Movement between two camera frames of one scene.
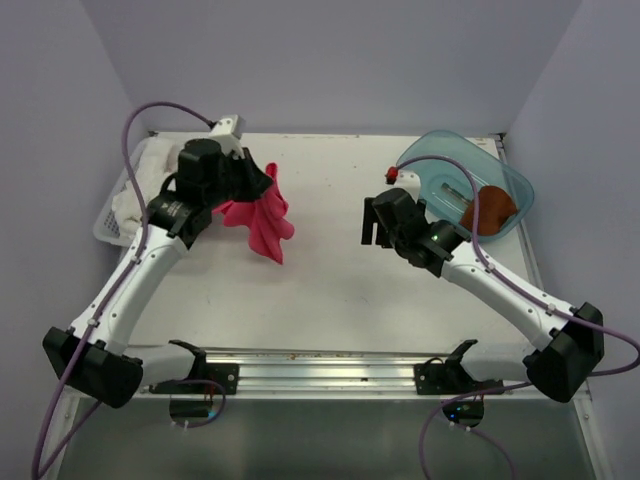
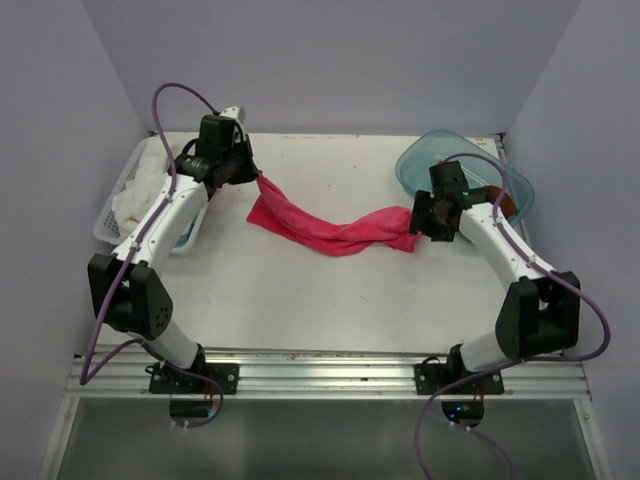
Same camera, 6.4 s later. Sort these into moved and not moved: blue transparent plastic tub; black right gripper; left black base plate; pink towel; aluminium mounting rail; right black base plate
Moved: pink towel; black right gripper
Not moved: left black base plate; aluminium mounting rail; right black base plate; blue transparent plastic tub
